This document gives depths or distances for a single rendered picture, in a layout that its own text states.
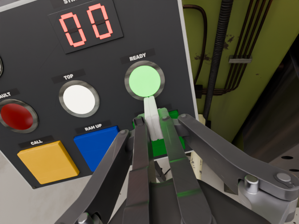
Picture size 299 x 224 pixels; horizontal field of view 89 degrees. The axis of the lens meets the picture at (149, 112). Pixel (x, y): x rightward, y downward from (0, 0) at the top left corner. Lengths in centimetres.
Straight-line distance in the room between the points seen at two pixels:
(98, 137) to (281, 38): 46
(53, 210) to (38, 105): 137
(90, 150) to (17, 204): 160
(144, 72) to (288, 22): 36
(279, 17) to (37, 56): 46
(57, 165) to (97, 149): 8
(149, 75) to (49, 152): 21
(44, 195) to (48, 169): 136
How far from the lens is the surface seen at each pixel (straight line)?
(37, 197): 173
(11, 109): 30
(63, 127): 28
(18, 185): 193
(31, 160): 33
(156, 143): 26
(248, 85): 59
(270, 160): 61
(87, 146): 28
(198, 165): 62
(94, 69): 23
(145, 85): 22
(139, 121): 16
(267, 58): 53
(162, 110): 18
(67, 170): 32
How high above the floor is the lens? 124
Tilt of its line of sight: 54 degrees down
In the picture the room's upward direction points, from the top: 20 degrees counter-clockwise
